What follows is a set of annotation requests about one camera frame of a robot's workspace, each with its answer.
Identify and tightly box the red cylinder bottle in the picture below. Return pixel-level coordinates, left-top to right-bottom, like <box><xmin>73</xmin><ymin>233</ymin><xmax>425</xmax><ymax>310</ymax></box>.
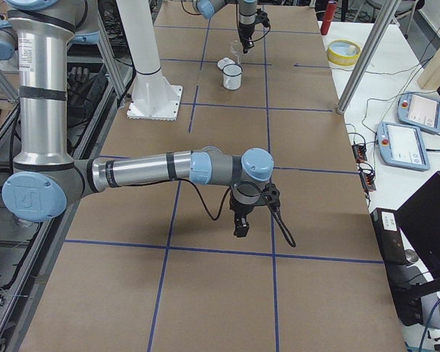
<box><xmin>320</xmin><ymin>0</ymin><xmax>338</xmax><ymax>36</ymax></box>

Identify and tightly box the near teach pendant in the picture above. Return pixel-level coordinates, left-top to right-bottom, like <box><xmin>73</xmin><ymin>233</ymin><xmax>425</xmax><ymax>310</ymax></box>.
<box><xmin>376</xmin><ymin>122</ymin><xmax>430</xmax><ymax>171</ymax></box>

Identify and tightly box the white enamel cup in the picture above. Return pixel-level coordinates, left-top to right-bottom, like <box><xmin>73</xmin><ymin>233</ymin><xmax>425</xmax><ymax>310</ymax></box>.
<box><xmin>222</xmin><ymin>64</ymin><xmax>243</xmax><ymax>90</ymax></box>

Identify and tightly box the black monitor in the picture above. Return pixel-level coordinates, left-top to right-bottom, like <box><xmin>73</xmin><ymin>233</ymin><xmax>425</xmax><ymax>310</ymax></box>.
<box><xmin>395</xmin><ymin>171</ymin><xmax>440</xmax><ymax>278</ymax></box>

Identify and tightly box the teach pendant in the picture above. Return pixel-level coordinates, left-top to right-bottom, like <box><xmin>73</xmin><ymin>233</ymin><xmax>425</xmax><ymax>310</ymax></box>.
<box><xmin>376</xmin><ymin>122</ymin><xmax>430</xmax><ymax>171</ymax></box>
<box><xmin>397</xmin><ymin>92</ymin><xmax>440</xmax><ymax>134</ymax></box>

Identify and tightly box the black camera cable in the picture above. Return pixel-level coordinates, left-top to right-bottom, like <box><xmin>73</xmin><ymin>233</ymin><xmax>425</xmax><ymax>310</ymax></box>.
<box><xmin>179</xmin><ymin>178</ymin><xmax>298</xmax><ymax>248</ymax></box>
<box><xmin>180</xmin><ymin>0</ymin><xmax>271</xmax><ymax>43</ymax></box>

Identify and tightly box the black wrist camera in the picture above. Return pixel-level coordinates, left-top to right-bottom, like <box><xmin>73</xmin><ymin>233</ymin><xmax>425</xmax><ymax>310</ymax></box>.
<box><xmin>255</xmin><ymin>9</ymin><xmax>271</xmax><ymax>28</ymax></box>
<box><xmin>263</xmin><ymin>183</ymin><xmax>281</xmax><ymax>212</ymax></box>

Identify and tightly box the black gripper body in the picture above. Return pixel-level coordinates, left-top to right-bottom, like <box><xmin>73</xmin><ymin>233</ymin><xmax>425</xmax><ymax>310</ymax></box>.
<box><xmin>238</xmin><ymin>22</ymin><xmax>255</xmax><ymax>42</ymax></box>
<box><xmin>230</xmin><ymin>196</ymin><xmax>257</xmax><ymax>227</ymax></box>

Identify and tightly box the yellow tape roll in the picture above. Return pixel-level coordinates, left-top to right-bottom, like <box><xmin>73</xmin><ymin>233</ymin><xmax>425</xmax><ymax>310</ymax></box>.
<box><xmin>326</xmin><ymin>40</ymin><xmax>361</xmax><ymax>66</ymax></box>

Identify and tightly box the white cup lid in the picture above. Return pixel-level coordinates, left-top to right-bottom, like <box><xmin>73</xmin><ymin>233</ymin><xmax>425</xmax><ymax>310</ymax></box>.
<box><xmin>216</xmin><ymin>57</ymin><xmax>235</xmax><ymax>71</ymax></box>

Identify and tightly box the black desktop box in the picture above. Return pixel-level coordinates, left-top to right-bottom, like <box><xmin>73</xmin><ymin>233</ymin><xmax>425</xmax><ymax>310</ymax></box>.
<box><xmin>370</xmin><ymin>208</ymin><xmax>406</xmax><ymax>265</ymax></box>

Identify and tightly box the far teach pendant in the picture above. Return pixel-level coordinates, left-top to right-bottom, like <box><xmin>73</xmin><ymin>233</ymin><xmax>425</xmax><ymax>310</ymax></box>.
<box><xmin>397</xmin><ymin>92</ymin><xmax>440</xmax><ymax>134</ymax></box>

